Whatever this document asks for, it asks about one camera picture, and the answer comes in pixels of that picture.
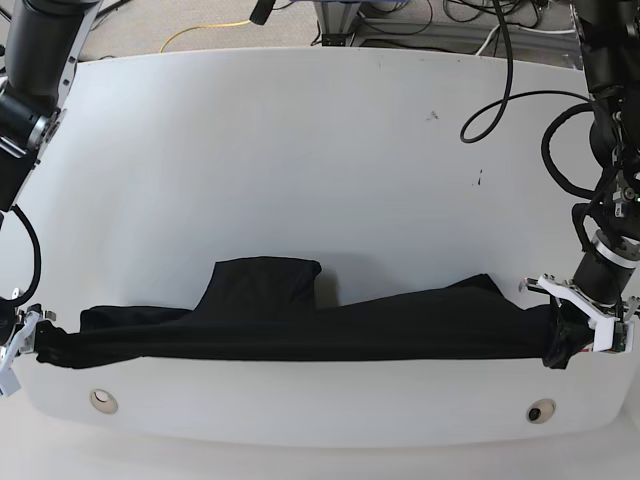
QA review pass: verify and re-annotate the black T-shirt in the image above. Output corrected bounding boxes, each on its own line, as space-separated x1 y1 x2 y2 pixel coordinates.
35 255 596 372

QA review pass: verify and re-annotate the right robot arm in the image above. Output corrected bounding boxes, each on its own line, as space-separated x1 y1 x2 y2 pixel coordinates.
1 1 102 375

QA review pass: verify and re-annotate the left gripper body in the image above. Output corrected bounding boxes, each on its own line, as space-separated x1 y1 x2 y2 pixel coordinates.
519 249 639 321

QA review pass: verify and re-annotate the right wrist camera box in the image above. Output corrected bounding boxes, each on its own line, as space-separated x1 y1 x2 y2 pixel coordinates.
0 368 21 398

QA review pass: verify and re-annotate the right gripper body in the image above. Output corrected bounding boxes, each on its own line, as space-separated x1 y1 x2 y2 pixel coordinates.
1 298 56 373

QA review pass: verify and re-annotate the left table grommet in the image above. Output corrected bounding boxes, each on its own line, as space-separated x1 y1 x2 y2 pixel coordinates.
89 389 118 415

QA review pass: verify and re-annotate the right table grommet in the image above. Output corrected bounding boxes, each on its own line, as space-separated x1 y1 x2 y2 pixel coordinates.
526 398 556 424

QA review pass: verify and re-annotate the table grommet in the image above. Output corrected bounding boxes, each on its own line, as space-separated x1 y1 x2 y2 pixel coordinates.
89 389 118 415
526 398 556 424

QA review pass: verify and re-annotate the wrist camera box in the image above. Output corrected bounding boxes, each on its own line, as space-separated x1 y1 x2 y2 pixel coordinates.
0 368 21 398
592 318 635 354

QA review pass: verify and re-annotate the yellow cable on floor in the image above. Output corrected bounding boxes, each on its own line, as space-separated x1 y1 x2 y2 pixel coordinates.
159 18 251 54

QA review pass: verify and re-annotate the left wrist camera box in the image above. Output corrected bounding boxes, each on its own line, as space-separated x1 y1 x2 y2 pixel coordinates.
592 318 635 354

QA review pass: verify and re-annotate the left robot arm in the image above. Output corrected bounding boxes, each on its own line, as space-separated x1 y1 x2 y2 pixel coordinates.
436 1 639 369

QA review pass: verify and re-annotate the aluminium table leg frame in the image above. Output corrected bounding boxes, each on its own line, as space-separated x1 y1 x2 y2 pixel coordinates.
312 1 364 47

